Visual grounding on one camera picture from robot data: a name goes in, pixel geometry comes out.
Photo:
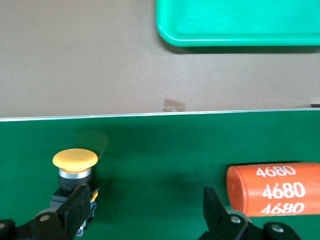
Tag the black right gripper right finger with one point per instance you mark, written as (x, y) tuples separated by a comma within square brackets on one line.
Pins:
[(215, 212)]

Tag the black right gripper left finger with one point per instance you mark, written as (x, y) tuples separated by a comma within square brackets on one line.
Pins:
[(75, 210)]

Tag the yellow mushroom push button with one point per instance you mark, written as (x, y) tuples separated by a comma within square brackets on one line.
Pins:
[(75, 158)]

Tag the orange 4680 cylinder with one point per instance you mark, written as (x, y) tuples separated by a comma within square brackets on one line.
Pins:
[(275, 190)]

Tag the green conveyor belt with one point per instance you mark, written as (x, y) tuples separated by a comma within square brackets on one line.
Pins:
[(150, 150)]

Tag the brown tape piece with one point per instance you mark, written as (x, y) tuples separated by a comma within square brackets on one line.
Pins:
[(173, 105)]

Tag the green plastic tray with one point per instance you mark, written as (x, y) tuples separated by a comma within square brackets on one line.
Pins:
[(237, 20)]

